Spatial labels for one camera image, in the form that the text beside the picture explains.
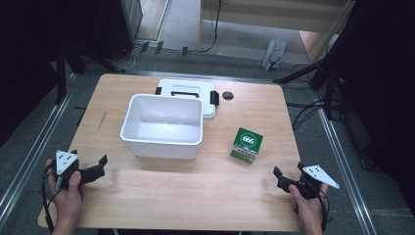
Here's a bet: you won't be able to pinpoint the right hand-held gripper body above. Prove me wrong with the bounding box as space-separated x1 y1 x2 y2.
276 164 341 201

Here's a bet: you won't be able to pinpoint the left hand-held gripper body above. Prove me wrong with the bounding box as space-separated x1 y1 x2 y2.
53 149 106 192

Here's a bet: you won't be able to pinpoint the person's right hand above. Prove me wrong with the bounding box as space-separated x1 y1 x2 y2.
288 183 330 227

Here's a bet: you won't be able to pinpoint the person's left hand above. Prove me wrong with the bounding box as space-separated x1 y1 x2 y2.
45 158 87 226

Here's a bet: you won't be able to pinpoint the green printed box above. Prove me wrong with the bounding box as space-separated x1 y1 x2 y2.
229 126 264 165

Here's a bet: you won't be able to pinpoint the white plastic storage bin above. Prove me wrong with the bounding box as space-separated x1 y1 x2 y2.
119 93 205 161

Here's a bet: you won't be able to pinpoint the black metal stand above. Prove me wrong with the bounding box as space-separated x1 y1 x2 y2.
54 41 69 106
273 60 342 121

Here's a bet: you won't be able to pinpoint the white lid with black latches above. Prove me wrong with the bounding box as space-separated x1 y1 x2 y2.
155 78 220 120

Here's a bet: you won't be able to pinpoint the white paper bag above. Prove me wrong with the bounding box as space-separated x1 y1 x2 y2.
261 36 288 72

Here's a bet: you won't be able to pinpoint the dark cabinet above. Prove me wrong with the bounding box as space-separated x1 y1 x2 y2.
97 0 145 62

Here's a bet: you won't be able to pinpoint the light wooden furniture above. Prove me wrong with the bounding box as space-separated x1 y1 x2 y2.
198 0 356 64

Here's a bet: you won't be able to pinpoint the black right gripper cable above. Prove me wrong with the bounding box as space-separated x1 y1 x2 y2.
317 188 331 233

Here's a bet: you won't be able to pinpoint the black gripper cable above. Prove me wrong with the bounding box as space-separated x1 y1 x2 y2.
39 162 57 233
317 188 331 233

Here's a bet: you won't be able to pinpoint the metal floor rail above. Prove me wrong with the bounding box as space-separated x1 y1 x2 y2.
308 87 380 235
0 72 78 228

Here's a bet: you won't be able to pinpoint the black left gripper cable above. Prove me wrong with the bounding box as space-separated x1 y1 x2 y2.
39 162 57 233

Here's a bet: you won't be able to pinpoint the black floor cables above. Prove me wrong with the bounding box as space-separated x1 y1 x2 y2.
286 62 346 132

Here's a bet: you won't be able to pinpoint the white floor cable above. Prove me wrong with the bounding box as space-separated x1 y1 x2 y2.
119 44 141 71

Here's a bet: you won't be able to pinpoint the black hanging cable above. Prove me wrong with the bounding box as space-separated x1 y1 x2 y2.
198 0 223 54

